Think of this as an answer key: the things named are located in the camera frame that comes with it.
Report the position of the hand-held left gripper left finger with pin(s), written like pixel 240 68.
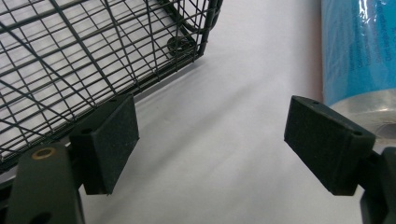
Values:
pixel 106 143

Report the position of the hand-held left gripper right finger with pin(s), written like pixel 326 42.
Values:
pixel 323 146

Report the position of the blue plastic-wrapped roll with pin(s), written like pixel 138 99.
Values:
pixel 358 49

